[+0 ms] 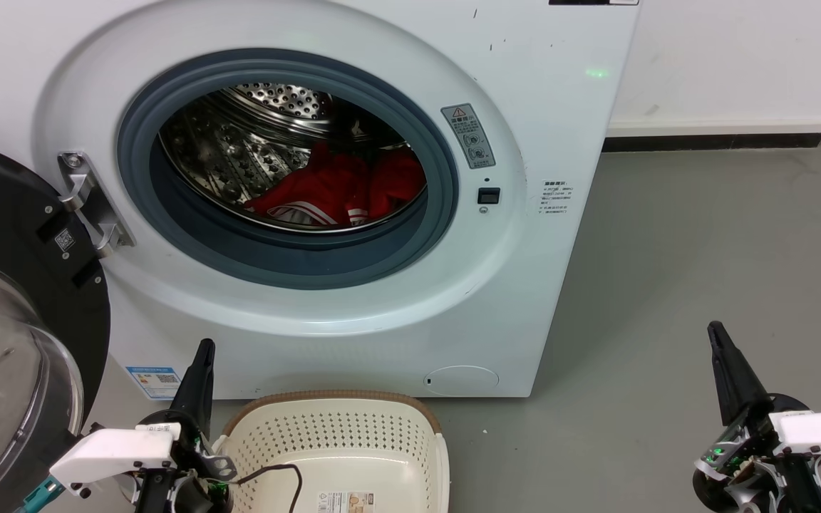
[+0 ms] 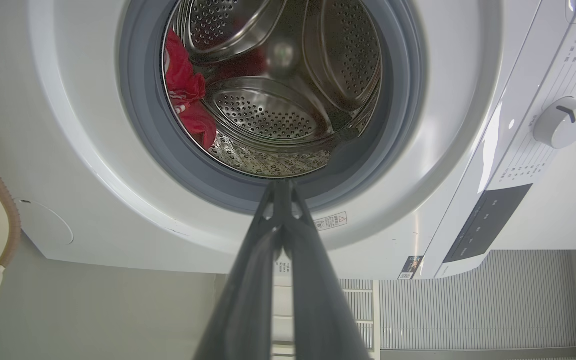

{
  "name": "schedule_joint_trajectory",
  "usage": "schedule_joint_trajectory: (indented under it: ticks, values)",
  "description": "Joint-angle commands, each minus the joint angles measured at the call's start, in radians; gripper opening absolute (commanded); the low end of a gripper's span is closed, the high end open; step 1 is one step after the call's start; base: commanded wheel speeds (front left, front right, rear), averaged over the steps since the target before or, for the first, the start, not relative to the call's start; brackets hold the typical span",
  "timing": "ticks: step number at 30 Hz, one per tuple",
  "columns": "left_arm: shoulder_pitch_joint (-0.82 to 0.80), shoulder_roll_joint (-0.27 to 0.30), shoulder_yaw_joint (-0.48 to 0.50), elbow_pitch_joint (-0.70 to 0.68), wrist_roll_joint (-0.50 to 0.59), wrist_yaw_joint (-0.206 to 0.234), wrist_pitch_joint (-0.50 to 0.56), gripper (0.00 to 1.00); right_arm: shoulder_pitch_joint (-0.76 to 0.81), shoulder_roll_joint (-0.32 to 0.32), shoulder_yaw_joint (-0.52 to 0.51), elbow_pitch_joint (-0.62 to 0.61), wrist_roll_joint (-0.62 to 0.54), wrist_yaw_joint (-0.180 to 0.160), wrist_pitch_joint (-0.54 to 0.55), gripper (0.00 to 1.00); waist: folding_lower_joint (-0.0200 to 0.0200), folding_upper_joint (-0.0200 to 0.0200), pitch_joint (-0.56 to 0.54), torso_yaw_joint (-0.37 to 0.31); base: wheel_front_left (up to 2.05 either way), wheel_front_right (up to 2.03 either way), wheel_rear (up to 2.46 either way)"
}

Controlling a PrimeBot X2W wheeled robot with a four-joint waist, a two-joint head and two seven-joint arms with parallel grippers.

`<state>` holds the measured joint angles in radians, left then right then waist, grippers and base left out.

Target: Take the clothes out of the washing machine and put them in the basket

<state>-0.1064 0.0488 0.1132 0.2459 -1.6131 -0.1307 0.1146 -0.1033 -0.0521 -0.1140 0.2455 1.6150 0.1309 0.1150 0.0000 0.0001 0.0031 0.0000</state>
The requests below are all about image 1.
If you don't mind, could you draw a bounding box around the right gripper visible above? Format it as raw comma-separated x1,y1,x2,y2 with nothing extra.
691,320,821,513

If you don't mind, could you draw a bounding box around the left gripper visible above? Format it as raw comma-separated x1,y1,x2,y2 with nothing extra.
131,338,237,513

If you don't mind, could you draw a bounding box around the red garment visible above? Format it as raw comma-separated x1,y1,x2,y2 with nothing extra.
244,140,427,228

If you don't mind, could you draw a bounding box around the cream perforated laundry basket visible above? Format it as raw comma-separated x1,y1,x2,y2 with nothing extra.
212,390,451,513

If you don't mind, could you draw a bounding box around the printed paper product label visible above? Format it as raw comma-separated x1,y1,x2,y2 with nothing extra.
314,490,376,513

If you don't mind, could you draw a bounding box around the washing machine door hinge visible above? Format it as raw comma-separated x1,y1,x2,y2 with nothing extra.
58,151,136,259

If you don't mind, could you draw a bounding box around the stainless steel washing machine drum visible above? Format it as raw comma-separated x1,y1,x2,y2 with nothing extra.
158,83,428,233

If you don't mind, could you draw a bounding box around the black round washer door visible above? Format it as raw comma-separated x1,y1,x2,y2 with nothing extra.
0,138,112,513

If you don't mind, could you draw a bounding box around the blue energy label sticker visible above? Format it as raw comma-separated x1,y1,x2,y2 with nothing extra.
125,366,182,402

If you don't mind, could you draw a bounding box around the grey rubber door gasket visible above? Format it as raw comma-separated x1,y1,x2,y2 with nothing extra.
117,48,460,291

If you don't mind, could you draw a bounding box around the white front-load washing machine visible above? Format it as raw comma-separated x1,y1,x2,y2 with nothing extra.
0,0,641,401

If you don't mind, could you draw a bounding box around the small text sticker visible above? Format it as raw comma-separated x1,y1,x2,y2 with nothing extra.
539,179,574,217

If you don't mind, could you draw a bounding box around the round drain filter cover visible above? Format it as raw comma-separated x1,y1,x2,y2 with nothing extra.
423,365,501,398

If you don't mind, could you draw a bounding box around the grey warning label sticker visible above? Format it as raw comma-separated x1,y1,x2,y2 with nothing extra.
441,104,497,170

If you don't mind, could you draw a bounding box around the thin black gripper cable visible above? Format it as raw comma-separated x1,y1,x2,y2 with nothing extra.
228,463,304,513

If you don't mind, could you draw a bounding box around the black wall baseboard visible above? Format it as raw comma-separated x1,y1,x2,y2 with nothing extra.
601,132,821,154

